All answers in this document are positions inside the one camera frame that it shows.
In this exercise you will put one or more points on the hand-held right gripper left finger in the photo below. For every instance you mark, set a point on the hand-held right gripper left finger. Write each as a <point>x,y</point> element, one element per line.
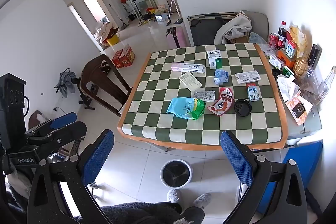
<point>99,154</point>

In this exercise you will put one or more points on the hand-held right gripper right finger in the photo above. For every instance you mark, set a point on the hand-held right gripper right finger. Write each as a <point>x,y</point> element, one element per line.
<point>236,157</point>

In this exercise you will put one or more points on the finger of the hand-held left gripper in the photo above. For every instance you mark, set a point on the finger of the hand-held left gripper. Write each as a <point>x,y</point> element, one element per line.
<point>73,130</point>
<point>64,117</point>

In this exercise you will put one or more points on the round grey trash bin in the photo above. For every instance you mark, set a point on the round grey trash bin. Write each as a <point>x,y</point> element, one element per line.
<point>176,174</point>

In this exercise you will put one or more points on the pink white toothpaste box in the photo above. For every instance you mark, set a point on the pink white toothpaste box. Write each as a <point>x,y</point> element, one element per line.
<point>187,68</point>

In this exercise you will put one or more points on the black exercise bike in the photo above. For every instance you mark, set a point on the black exercise bike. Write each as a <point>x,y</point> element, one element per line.
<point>84,100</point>

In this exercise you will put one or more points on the black cup lid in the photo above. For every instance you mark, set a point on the black cup lid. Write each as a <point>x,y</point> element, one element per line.
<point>242,108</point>

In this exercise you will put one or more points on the red snack packet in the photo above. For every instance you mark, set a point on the red snack packet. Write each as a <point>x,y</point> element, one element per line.
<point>226,95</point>
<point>218,108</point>

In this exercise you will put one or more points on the green checkered tablecloth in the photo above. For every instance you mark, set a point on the green checkered tablecloth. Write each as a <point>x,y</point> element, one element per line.
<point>199,119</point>

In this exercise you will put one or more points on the dark wooden chair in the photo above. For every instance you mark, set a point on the dark wooden chair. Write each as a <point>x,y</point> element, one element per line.
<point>105,82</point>

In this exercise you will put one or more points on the grey fuzzy slipper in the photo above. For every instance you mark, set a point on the grey fuzzy slipper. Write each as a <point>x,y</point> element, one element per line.
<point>202,199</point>
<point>173,196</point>

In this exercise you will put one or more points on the small blue white carton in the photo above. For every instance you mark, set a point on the small blue white carton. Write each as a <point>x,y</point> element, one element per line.
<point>253,92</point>

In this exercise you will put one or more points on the silver blister pack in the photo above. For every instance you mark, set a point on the silver blister pack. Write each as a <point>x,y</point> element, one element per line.
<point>204,96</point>

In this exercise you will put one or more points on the blue green rice bag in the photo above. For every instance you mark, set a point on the blue green rice bag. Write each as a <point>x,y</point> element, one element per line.
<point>185,108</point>

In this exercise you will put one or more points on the person's dark fleece legs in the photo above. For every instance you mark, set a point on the person's dark fleece legs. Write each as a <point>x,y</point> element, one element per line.
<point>139,213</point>

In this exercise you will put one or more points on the red cardboard box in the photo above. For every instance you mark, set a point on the red cardboard box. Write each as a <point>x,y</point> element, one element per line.
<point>117,59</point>
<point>128,56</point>

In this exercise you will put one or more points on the white printed paper packet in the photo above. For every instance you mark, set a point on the white printed paper packet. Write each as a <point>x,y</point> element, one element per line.
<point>246,77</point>

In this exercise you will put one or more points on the crumpled blue wrapper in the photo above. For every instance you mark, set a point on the crumpled blue wrapper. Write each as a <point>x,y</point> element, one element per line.
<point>220,76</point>

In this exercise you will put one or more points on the white crumpled tissue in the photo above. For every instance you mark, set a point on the white crumpled tissue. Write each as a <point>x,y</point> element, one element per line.
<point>286,85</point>

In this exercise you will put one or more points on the flat white medicine box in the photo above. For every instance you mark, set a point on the flat white medicine box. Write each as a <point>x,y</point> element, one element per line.
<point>190,81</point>

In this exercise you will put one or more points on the yellow bucket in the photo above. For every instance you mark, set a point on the yellow bucket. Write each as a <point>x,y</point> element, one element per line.
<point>113,40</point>

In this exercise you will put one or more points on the pile of light clothes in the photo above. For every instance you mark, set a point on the pile of light clothes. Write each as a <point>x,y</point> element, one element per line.
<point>103,29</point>

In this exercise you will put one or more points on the small green carton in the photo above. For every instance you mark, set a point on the small green carton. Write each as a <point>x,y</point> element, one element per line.
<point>288,71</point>

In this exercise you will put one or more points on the white green medicine box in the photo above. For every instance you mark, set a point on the white green medicine box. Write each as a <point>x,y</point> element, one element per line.
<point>215,59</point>

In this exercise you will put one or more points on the white green flat box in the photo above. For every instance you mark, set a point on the white green flat box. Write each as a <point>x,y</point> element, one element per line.
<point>277,61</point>

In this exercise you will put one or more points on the clear plastic bag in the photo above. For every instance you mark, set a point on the clear plastic bag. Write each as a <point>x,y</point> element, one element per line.
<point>311,82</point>

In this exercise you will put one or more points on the orange box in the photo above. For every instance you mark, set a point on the orange box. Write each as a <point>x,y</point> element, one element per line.
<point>286,61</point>

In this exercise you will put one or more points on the gold jar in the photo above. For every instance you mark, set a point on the gold jar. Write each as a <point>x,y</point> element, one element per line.
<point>301,66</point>

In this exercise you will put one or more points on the clear glass bottle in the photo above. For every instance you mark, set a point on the clear glass bottle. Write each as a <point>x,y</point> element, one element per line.
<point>325,87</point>

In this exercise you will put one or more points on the white blue milk carton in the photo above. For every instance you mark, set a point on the white blue milk carton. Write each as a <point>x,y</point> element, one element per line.
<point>290,50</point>

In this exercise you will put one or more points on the light blue plastic bag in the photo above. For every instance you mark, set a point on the light blue plastic bag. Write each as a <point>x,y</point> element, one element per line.
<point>258,39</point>

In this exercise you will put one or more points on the red drink can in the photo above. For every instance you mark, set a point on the red drink can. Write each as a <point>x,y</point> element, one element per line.
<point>273,40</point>

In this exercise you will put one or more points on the black box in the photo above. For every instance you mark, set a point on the black box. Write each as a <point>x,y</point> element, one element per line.
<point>314,54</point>

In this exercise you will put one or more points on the cola bottle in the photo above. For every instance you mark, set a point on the cola bottle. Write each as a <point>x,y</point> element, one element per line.
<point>282,35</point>

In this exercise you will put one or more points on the grey folding bed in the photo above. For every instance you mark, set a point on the grey folding bed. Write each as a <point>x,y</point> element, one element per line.
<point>204,27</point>

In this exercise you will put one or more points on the pink suitcase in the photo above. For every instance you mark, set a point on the pink suitcase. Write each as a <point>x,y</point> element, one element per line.
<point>175,36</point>

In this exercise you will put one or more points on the yellow snack bag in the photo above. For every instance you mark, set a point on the yellow snack bag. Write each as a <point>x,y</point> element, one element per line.
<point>298,36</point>

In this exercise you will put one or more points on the grey seat cushion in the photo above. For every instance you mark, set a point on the grey seat cushion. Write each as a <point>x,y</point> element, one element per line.
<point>260,22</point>

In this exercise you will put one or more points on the metal tripod stand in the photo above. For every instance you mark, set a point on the metal tripod stand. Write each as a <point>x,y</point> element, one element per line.
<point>172,10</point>

